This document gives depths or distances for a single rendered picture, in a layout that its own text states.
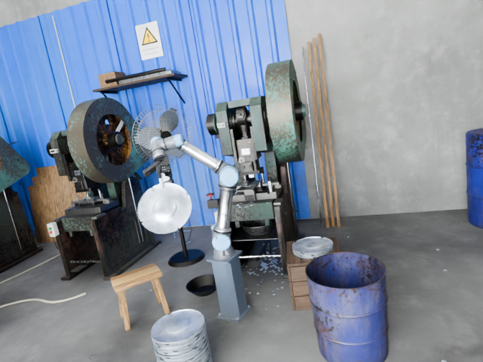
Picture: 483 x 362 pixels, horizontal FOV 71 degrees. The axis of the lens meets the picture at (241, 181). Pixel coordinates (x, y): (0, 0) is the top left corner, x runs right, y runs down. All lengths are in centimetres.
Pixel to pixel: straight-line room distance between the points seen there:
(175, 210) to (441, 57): 320
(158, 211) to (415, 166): 304
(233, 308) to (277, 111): 141
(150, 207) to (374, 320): 129
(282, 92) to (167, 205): 118
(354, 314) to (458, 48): 306
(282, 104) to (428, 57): 205
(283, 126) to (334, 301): 126
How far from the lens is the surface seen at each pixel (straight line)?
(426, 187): 424
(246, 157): 288
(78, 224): 374
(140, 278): 266
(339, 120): 400
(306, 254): 239
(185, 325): 199
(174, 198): 187
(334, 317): 189
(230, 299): 243
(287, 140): 252
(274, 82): 255
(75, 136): 327
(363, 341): 197
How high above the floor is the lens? 137
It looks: 11 degrees down
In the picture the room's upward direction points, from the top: 9 degrees counter-clockwise
